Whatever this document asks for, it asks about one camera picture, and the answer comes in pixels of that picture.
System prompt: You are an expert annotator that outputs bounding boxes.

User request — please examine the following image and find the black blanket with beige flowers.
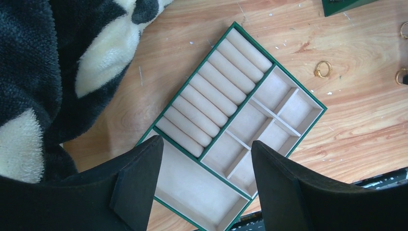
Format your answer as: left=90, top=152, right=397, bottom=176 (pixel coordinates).
left=0, top=0, right=170, bottom=183

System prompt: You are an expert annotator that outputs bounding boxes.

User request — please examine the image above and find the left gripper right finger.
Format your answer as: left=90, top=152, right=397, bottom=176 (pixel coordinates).
left=251, top=141, right=408, bottom=231

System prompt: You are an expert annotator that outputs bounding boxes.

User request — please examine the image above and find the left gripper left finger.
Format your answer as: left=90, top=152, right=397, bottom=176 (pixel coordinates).
left=0, top=135, right=164, bottom=231

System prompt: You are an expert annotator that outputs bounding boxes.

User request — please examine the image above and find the green jewelry box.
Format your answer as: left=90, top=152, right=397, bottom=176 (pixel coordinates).
left=321, top=0, right=377, bottom=17

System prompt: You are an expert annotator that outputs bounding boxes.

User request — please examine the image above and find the green jewelry tray insert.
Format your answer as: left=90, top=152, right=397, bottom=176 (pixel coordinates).
left=140, top=22, right=327, bottom=231

